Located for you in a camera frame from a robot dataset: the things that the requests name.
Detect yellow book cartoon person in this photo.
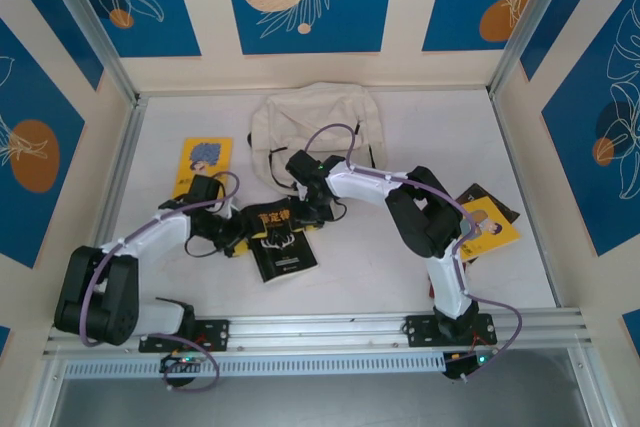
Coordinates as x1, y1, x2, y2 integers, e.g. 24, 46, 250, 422
457, 195, 521, 264

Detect narrow blue floral poster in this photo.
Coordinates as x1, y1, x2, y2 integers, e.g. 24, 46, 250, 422
519, 0, 617, 82
0, 0, 105, 92

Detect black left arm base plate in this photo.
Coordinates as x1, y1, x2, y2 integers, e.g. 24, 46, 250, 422
138, 319, 231, 353

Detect black book deer print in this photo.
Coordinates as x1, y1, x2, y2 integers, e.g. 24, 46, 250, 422
247, 199, 320, 286

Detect blue poster fern orange circle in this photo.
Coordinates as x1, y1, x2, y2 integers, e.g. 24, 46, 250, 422
422, 0, 569, 53

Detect aluminium side rail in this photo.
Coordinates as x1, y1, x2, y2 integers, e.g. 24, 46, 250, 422
487, 91, 564, 308
74, 96, 149, 318

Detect small controller circuit board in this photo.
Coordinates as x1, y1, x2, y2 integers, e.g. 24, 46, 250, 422
159, 352, 206, 373
442, 351, 496, 381

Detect beige canvas backpack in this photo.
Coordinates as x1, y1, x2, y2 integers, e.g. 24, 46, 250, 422
246, 81, 385, 194

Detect blue poster cream circle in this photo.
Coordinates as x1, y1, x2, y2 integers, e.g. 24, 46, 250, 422
220, 0, 399, 56

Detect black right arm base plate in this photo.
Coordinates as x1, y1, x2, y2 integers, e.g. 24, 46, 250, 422
405, 314, 499, 348

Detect aluminium lower frame bar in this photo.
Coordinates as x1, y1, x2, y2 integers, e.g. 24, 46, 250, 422
19, 346, 69, 427
569, 346, 624, 427

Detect aluminium corner post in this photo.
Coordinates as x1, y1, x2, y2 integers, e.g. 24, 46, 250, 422
488, 0, 574, 97
37, 0, 140, 104

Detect dark sunset cover book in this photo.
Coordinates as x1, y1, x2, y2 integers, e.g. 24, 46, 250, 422
454, 182, 522, 224

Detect blue poster large orange circle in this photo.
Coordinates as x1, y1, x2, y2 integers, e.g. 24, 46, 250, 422
0, 16, 87, 269

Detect yellow book blue-haired figure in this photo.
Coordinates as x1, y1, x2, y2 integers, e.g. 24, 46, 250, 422
172, 136, 235, 199

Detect grey slotted cable duct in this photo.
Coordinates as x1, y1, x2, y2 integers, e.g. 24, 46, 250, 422
62, 351, 447, 380

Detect blue poster dark circle leaves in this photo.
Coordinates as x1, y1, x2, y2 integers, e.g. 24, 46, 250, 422
542, 0, 640, 258

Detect long aluminium mounting rail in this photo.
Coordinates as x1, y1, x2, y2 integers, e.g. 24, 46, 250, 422
42, 307, 592, 359

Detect blue poster small orange circle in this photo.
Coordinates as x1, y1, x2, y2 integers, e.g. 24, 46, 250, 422
49, 0, 202, 59

